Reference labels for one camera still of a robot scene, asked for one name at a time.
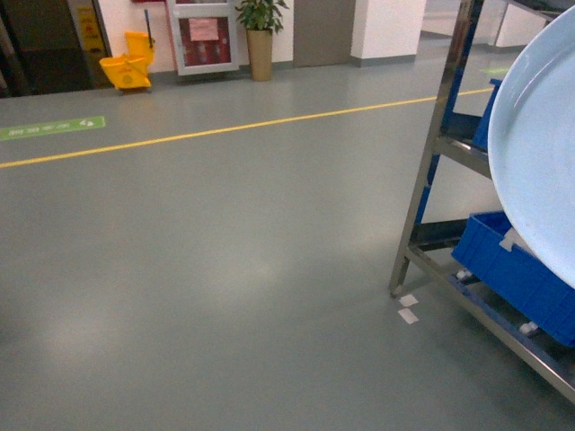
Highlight light blue oval tray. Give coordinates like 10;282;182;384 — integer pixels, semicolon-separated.
488;9;574;286

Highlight stainless steel shelf rack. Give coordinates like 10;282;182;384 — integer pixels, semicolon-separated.
388;1;574;401

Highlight blue crate on shelf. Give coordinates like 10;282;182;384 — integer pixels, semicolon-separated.
473;79;502;151
452;212;574;347

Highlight blue crate on shelf bottom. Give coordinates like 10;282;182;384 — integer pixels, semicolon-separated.
452;212;574;347

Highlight white floor tape pieces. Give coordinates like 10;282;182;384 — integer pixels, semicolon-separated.
398;294;419;325

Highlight grey door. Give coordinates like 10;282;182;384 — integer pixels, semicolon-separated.
293;0;356;68

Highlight potted green plant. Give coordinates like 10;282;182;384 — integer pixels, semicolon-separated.
234;0;289;82

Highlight red fire equipment cabinet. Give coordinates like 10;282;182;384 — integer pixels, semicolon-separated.
165;0;239;76

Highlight yellow mop bucket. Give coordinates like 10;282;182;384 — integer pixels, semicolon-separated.
99;9;155;92

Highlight yellow wet floor sign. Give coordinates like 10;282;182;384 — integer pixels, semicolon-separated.
77;6;105;55

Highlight green floor sticker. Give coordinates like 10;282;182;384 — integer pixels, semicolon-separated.
1;116;106;141

